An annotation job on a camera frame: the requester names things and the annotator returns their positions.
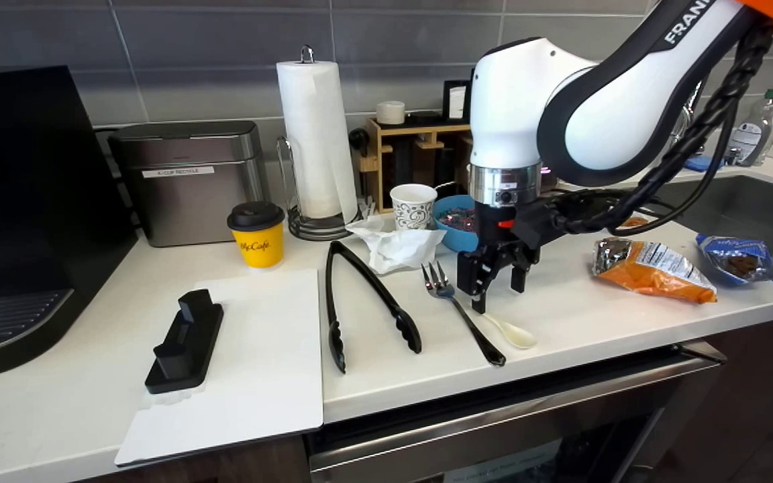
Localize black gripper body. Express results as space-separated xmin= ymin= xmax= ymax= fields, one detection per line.
xmin=457 ymin=200 xmax=563 ymax=294

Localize white plastic spoon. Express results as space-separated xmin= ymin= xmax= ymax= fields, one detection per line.
xmin=484 ymin=313 xmax=537 ymax=352

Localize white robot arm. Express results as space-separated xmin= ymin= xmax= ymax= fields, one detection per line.
xmin=457 ymin=0 xmax=773 ymax=308

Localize blue bowl with beads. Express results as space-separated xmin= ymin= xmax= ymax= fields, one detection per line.
xmin=433 ymin=194 xmax=478 ymax=253

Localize black tongs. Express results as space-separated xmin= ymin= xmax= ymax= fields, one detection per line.
xmin=325 ymin=240 xmax=423 ymax=373

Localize crumpled white napkin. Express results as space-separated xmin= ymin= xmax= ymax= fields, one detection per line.
xmin=349 ymin=215 xmax=443 ymax=274

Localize small patterned paper cup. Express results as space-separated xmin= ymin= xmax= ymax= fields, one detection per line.
xmin=388 ymin=181 xmax=437 ymax=231

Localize wooden organizer box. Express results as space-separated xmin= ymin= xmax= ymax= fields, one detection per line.
xmin=349 ymin=118 xmax=469 ymax=212

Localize orange snack bag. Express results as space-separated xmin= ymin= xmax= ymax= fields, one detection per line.
xmin=591 ymin=238 xmax=717 ymax=304

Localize stainless oven front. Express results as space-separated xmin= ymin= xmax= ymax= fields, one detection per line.
xmin=305 ymin=340 xmax=724 ymax=483

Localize white paper towel roll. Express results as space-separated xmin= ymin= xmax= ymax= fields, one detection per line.
xmin=277 ymin=46 xmax=360 ymax=240

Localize blue snack bag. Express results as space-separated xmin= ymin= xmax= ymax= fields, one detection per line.
xmin=694 ymin=235 xmax=773 ymax=286

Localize yellow cup black lid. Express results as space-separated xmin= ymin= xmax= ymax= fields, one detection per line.
xmin=226 ymin=200 xmax=285 ymax=269

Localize steel sink basin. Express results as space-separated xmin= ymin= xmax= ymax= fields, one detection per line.
xmin=677 ymin=173 xmax=773 ymax=253

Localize white cutting board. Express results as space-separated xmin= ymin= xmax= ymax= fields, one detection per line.
xmin=116 ymin=269 xmax=323 ymax=467

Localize grey metal bin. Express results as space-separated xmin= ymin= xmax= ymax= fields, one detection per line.
xmin=106 ymin=120 xmax=272 ymax=247

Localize black phone stand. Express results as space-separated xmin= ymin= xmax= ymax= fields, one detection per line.
xmin=145 ymin=290 xmax=222 ymax=395

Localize black coffee machine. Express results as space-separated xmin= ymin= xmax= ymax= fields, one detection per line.
xmin=0 ymin=67 xmax=137 ymax=373

